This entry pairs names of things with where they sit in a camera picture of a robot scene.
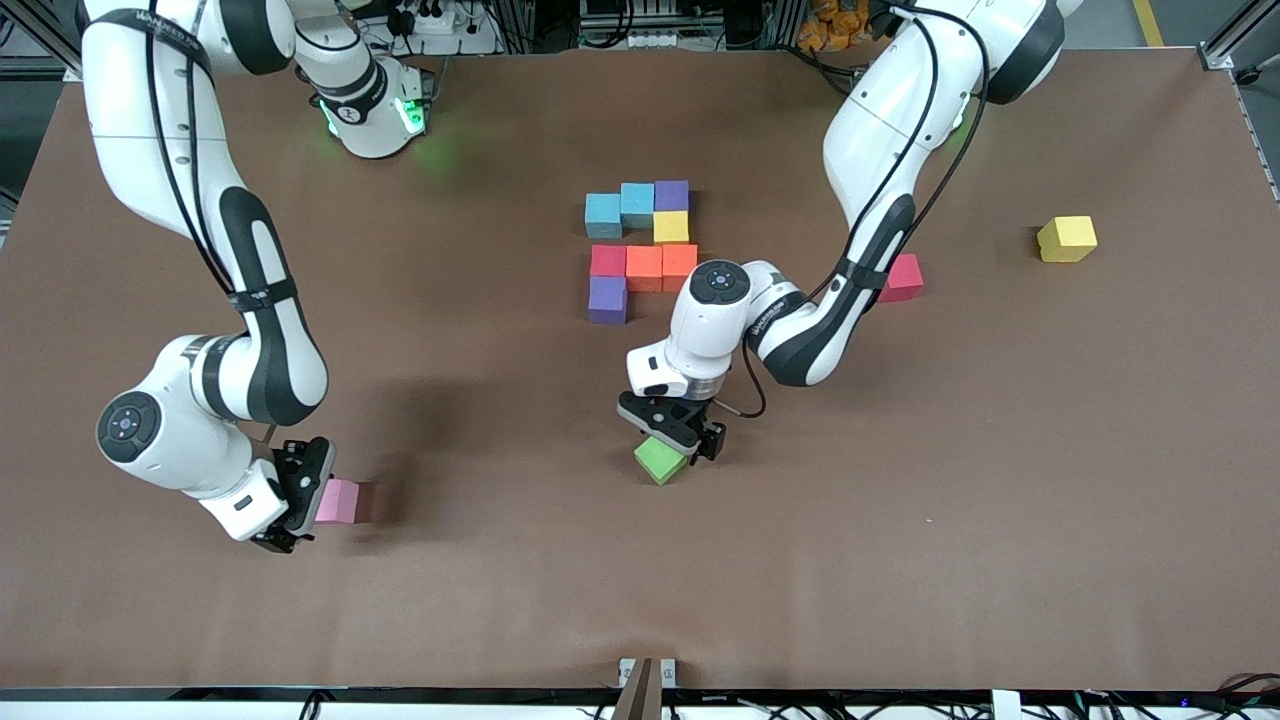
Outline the pink foam cube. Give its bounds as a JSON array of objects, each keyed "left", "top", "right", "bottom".
[{"left": 315, "top": 478, "right": 363, "bottom": 525}]

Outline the green foam cube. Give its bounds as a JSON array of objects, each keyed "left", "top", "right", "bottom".
[{"left": 633, "top": 437, "right": 691, "bottom": 487}]

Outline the orange foam cube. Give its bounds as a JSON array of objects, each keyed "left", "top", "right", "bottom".
[
  {"left": 625, "top": 245, "right": 665, "bottom": 294},
  {"left": 661, "top": 243, "right": 700, "bottom": 293}
]

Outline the large paper table cover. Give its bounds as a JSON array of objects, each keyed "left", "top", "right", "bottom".
[{"left": 0, "top": 48, "right": 1280, "bottom": 691}]

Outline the white power strip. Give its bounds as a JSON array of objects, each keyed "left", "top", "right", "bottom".
[
  {"left": 580, "top": 28, "right": 693, "bottom": 51},
  {"left": 385, "top": 0, "right": 501, "bottom": 56}
]

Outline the bag of orange snacks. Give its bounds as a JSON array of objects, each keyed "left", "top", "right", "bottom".
[{"left": 797, "top": 0, "right": 891, "bottom": 53}]

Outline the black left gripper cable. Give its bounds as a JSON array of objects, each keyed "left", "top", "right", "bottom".
[{"left": 715, "top": 345, "right": 769, "bottom": 419}]

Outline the metal bracket with post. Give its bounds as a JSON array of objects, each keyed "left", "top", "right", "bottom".
[{"left": 612, "top": 657, "right": 677, "bottom": 720}]

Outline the aluminium frame profile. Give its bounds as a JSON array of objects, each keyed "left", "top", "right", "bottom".
[
  {"left": 1195, "top": 0, "right": 1280, "bottom": 86},
  {"left": 0, "top": 0, "right": 86, "bottom": 81}
]

